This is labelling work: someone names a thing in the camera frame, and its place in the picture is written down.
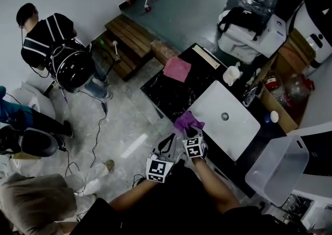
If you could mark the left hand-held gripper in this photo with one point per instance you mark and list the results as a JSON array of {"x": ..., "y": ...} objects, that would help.
[{"x": 158, "y": 170}]

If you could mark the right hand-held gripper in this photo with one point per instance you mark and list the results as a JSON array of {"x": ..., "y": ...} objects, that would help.
[{"x": 194, "y": 147}]

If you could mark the purple cloth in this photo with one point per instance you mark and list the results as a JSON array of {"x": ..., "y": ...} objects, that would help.
[{"x": 185, "y": 121}]

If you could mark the pink cloth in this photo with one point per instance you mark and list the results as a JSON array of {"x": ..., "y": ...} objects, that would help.
[{"x": 177, "y": 69}]

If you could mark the white plastic bin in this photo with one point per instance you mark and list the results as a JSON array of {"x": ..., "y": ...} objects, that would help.
[{"x": 275, "y": 174}]

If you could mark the person's right forearm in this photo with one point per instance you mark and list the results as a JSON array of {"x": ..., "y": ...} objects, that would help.
[{"x": 215, "y": 190}]

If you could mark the person's left forearm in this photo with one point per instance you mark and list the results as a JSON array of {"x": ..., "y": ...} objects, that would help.
[{"x": 135, "y": 195}]

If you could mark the brown box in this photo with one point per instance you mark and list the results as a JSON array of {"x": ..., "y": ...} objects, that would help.
[{"x": 164, "y": 51}]

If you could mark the large open cardboard box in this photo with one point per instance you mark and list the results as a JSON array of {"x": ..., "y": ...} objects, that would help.
[{"x": 288, "y": 122}]

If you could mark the white sink basin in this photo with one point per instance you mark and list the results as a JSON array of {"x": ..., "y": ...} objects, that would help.
[{"x": 233, "y": 138}]

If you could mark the black marble vanity table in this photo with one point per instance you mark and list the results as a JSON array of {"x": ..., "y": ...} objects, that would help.
[{"x": 166, "y": 94}]

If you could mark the person's black clothing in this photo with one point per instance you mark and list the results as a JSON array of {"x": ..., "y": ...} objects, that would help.
[{"x": 168, "y": 215}]

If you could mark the white mug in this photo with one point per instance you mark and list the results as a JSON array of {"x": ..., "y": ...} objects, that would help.
[{"x": 230, "y": 74}]

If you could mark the blue paper cup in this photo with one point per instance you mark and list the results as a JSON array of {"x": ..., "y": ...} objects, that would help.
[{"x": 271, "y": 117}]

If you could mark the red-label plastic bottle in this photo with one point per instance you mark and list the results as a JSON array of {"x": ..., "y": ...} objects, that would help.
[{"x": 275, "y": 86}]

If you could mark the white water dispenser with bag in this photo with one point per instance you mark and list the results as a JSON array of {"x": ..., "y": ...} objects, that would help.
[{"x": 241, "y": 44}]

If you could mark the wooden slatted step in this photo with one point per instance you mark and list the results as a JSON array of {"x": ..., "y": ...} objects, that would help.
[{"x": 129, "y": 44}]

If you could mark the white toilet brush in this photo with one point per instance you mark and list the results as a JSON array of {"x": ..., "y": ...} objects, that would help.
[{"x": 116, "y": 51}]

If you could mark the red-cap plastic bottle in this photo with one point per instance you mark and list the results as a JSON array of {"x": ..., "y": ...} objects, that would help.
[{"x": 297, "y": 87}]

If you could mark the black bag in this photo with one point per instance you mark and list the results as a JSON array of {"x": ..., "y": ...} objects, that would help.
[{"x": 241, "y": 20}]

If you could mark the green bottle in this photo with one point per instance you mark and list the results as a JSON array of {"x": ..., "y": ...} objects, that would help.
[{"x": 100, "y": 44}]

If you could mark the black machine cabinet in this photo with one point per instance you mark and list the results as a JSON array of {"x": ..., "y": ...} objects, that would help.
[{"x": 319, "y": 156}]

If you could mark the grey helmet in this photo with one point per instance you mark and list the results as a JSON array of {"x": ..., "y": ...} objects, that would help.
[{"x": 33, "y": 141}]

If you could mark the white toilet with open lid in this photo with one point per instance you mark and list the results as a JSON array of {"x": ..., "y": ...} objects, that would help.
[{"x": 39, "y": 101}]

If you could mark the white and black appliance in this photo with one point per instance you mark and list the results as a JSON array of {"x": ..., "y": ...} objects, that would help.
[{"x": 313, "y": 39}]

